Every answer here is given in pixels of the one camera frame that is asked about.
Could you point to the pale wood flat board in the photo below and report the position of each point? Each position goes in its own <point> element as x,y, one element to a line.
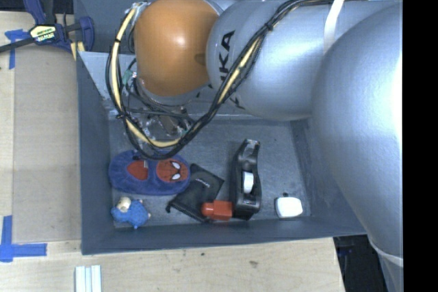
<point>44,133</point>

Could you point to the blue toy animal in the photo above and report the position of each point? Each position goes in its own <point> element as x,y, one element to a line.
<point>135,213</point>

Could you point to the grey metal bin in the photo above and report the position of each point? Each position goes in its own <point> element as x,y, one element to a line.
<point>212,150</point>

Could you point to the black tape dispenser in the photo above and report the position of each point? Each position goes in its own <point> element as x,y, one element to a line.
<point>244,160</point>

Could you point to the red-orange plastic block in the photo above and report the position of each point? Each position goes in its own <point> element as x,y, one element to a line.
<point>219,210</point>

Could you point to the white rounded box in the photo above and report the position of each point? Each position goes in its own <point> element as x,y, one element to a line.
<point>288,207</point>

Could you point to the blue slipper with red faces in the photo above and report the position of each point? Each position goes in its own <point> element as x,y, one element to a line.
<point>137,183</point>

